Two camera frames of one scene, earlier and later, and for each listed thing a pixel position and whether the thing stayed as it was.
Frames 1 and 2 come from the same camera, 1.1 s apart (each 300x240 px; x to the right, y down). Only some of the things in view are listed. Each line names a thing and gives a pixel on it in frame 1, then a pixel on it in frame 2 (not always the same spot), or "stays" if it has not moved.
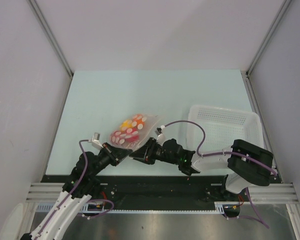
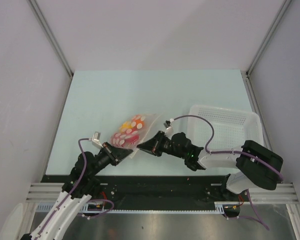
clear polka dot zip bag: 131,131 stays
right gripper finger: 140,155 -> 150,145
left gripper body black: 102,162 stays
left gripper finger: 120,154 stays
